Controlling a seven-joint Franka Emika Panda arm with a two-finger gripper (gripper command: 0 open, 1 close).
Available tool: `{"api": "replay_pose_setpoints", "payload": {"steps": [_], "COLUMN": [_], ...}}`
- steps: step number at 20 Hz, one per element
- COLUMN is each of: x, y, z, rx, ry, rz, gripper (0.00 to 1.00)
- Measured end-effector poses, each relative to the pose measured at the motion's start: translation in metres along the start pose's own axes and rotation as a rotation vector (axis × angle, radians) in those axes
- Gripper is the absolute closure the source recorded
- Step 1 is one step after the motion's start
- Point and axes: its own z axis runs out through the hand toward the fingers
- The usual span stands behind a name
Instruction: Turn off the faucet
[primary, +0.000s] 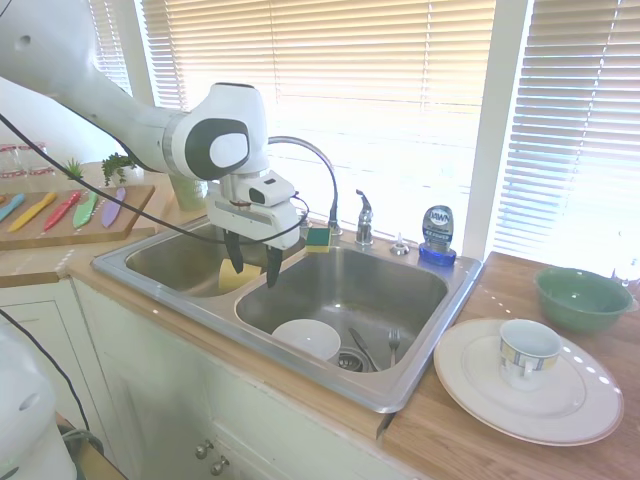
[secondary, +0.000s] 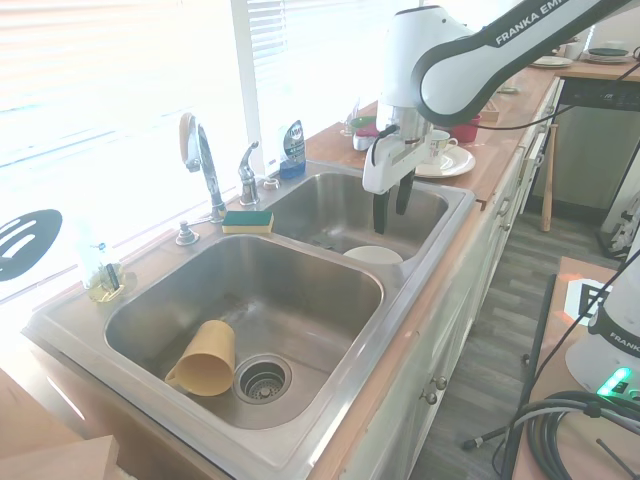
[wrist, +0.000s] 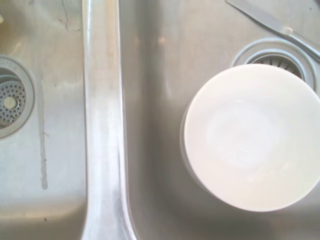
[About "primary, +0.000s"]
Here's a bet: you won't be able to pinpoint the green bowl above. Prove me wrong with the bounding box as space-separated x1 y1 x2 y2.
533 265 636 334

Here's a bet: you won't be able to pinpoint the yellow and green sponge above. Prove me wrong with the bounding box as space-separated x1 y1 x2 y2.
305 226 332 255

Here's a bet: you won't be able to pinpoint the blue kitchen knife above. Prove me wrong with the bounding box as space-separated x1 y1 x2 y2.
0 193 26 224

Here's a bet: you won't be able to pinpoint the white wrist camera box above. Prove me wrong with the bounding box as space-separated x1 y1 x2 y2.
247 170 297 207

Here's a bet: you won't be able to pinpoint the chrome gooseneck faucet spout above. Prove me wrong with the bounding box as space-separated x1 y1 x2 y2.
267 135 344 237

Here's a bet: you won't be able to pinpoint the stainless steel double sink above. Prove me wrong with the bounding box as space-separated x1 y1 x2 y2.
91 217 485 415

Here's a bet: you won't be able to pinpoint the yellow kitchen knife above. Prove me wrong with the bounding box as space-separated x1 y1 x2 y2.
7 191 58 233

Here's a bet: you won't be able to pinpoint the metal table knife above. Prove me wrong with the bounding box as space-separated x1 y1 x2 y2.
347 326 382 373

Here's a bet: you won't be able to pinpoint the small spiky green plant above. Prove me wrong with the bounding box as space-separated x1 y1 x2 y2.
61 156 87 182

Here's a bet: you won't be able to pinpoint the white mug with checked band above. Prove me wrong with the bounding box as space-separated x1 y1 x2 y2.
497 319 563 392

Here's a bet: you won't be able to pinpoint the large white dinner plate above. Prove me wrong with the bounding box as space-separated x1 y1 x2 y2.
432 317 626 448

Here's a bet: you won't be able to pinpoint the wooden cutting board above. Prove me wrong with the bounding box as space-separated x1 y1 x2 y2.
0 184 158 252

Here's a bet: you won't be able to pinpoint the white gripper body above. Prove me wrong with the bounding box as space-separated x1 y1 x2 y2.
206 195 302 250

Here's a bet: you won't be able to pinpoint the long black cable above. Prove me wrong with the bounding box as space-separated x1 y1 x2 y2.
0 112 311 246

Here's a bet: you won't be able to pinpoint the white cabinet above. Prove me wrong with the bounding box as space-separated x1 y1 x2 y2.
0 273 406 480

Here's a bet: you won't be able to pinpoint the purple kitchen knife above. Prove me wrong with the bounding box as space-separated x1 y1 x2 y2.
100 186 128 227

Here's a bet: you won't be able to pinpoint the light green cup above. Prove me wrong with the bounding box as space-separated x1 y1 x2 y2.
171 174 209 213

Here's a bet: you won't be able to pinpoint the green kitchen knife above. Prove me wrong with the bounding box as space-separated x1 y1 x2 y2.
72 191 100 230

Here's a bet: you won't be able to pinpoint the red kitchen knife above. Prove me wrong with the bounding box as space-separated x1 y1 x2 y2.
43 190 82 233

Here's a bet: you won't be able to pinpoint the clear glass jar red trim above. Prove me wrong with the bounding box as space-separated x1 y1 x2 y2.
0 141 52 182

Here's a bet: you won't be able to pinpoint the thin black cable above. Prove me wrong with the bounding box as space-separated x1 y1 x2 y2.
0 308 92 437

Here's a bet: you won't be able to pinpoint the metal drain strainer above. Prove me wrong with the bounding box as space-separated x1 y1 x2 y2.
336 349 369 374

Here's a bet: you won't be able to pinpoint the blue Dawn dish soap bottle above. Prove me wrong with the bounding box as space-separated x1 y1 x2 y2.
417 203 459 268

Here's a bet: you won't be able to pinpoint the leafy plant in white pot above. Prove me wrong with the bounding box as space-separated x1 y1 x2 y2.
100 151 139 189

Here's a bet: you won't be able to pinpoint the plain yellow sponge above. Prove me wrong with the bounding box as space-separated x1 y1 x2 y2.
217 256 263 292

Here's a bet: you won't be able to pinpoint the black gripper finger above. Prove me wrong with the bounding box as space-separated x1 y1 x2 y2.
264 243 283 289
222 229 245 276

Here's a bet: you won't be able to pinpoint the beige window blinds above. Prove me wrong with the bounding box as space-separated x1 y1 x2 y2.
139 0 497 242
491 0 640 267
88 0 134 97

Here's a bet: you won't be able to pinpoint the white bowl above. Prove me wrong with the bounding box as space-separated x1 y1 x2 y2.
271 318 343 363

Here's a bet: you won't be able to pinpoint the metal fork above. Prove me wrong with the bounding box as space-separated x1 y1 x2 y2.
386 326 403 367

